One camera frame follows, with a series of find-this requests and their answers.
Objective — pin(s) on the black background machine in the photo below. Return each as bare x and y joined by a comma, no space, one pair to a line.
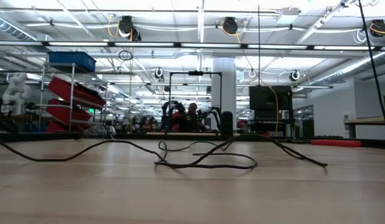
4,123

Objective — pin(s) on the red storage bin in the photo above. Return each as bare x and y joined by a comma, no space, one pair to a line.
60,87
53,127
61,110

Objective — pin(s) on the black cylindrical stand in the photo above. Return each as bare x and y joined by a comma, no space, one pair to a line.
227,123

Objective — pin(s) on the black monitor cabinet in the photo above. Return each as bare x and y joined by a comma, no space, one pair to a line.
268,98

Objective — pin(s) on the silver ventilation duct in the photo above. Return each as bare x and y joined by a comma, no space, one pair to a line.
12,28

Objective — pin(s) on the black background robot arm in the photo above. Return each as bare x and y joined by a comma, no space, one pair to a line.
170,112
214,112

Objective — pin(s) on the person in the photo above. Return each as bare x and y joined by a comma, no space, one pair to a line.
192,119

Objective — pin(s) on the black background station frame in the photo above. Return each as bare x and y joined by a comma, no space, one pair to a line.
195,72

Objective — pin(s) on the black aluminium table frame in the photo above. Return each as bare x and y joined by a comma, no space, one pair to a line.
39,137

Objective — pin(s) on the blue storage bin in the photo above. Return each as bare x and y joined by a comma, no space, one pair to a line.
72,60

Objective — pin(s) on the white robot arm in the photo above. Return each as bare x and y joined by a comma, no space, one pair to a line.
16,90

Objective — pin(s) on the green exit sign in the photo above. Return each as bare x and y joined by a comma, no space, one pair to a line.
91,110

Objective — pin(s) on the long ceiling light strip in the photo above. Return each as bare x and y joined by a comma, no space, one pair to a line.
80,43

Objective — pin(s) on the thin black slanted pole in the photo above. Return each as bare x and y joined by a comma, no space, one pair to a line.
373,62

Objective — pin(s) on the wooden top desk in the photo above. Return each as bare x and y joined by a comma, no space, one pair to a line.
366,120

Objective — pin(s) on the white building column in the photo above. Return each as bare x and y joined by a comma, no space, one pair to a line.
223,87

